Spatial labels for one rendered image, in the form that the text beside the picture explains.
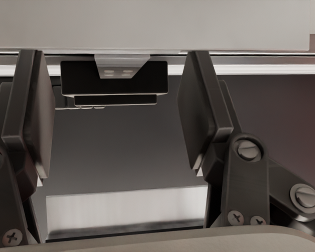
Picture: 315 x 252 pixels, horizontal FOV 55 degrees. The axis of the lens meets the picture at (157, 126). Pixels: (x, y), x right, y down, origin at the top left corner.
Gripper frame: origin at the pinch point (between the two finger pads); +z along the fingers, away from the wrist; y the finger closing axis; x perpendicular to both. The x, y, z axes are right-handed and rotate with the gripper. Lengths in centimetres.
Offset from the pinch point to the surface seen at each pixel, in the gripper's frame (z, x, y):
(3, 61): 22.6, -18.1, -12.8
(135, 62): 8.7, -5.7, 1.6
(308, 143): 27, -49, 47
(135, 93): 15.8, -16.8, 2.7
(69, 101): 27.3, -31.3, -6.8
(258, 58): 22.9, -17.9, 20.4
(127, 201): -1.0, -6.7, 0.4
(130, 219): -1.8, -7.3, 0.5
